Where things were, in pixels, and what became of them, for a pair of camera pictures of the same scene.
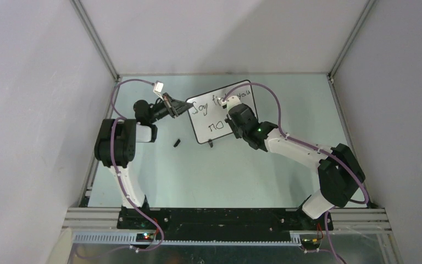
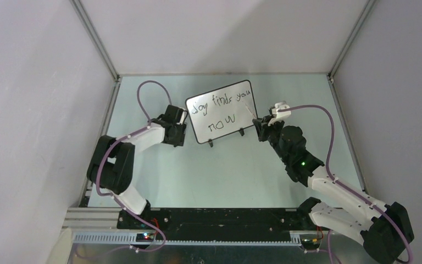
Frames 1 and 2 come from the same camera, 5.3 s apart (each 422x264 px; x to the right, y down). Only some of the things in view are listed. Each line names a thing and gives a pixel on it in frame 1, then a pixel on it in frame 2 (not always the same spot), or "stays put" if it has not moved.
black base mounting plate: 222,224 stays put
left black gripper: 170,105 to 179,139
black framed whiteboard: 207,117 stays put
